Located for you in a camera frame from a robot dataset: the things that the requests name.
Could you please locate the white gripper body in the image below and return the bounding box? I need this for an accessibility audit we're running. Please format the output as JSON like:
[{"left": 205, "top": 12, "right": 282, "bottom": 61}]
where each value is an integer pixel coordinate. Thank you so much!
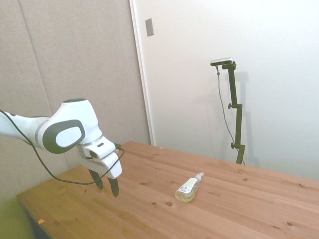
[{"left": 76, "top": 146, "right": 123, "bottom": 180}]

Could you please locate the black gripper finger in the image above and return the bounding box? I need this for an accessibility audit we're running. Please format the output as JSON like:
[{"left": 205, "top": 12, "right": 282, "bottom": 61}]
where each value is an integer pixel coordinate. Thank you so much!
[
  {"left": 88, "top": 169, "right": 105, "bottom": 191},
  {"left": 105, "top": 176, "right": 120, "bottom": 198}
]

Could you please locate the clear sanitizer pump bottle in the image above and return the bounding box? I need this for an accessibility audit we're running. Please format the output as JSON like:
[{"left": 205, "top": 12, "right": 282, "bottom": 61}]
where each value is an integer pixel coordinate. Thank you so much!
[{"left": 174, "top": 171, "right": 205, "bottom": 204}]

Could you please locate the white door frame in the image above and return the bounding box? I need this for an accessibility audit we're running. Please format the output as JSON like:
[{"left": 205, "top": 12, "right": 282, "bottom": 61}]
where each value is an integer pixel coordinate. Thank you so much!
[{"left": 129, "top": 0, "right": 156, "bottom": 147}]

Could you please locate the black jointed camera stand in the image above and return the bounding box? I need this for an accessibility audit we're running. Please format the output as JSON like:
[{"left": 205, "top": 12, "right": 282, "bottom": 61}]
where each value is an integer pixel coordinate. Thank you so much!
[{"left": 221, "top": 62, "right": 246, "bottom": 165}]

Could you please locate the grey wall switch plate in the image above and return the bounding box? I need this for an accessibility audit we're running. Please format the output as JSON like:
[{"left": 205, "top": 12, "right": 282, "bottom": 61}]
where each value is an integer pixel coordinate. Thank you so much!
[{"left": 145, "top": 17, "right": 155, "bottom": 37}]

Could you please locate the grey exterior camera bar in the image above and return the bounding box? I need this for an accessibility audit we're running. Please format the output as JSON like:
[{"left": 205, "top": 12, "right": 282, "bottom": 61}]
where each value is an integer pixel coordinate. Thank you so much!
[{"left": 210, "top": 57, "right": 235, "bottom": 67}]

